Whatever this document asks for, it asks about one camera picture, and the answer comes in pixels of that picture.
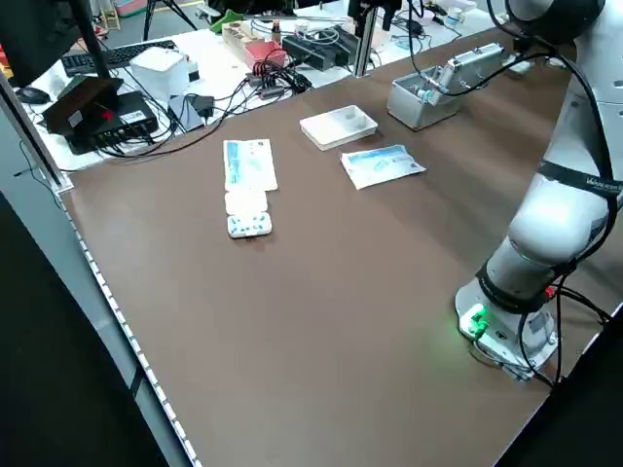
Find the white partition tray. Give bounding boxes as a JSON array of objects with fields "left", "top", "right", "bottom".
[{"left": 299, "top": 104, "right": 380, "bottom": 151}]

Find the aluminium first-aid case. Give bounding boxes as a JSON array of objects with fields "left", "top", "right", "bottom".
[{"left": 386, "top": 42, "right": 518, "bottom": 131}]

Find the white pill box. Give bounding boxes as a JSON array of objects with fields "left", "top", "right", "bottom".
[{"left": 224, "top": 188, "right": 275, "bottom": 240}]

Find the large flat mask packet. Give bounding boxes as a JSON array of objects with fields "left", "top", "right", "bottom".
[{"left": 222, "top": 138, "right": 279, "bottom": 192}]

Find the folded mask packet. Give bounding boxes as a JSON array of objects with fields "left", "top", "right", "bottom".
[{"left": 339, "top": 143, "right": 427, "bottom": 191}]

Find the black USB hub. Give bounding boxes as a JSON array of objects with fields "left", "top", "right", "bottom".
[{"left": 245, "top": 70, "right": 299, "bottom": 101}]

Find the black power adapter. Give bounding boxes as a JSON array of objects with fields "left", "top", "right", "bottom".
[{"left": 187, "top": 94, "right": 215, "bottom": 122}]

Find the grey small box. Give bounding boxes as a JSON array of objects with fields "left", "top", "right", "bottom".
[{"left": 167, "top": 91, "right": 205, "bottom": 132}]

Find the black finned device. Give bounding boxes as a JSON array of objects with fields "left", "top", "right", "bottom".
[{"left": 281, "top": 26, "right": 359, "bottom": 70}]

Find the red box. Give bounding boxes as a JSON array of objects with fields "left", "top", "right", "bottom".
[{"left": 242, "top": 41, "right": 289, "bottom": 67}]

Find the wooden box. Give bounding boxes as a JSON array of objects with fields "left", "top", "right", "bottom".
[{"left": 221, "top": 18, "right": 274, "bottom": 55}]

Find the white cube box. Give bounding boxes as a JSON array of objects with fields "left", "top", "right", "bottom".
[{"left": 129, "top": 46, "right": 190, "bottom": 92}]

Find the black keyboard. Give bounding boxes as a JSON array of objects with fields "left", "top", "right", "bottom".
[{"left": 60, "top": 40, "right": 179, "bottom": 78}]

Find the black monitor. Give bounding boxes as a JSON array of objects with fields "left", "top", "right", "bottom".
[{"left": 0, "top": 0, "right": 82, "bottom": 88}]

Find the aluminium frame post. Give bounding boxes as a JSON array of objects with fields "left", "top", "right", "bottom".
[{"left": 352, "top": 0, "right": 380, "bottom": 79}]

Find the black network switch box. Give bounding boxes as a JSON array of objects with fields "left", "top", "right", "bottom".
[{"left": 41, "top": 76, "right": 160, "bottom": 156}]

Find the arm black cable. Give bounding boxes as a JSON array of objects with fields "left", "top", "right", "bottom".
[{"left": 406, "top": 0, "right": 623, "bottom": 390}]

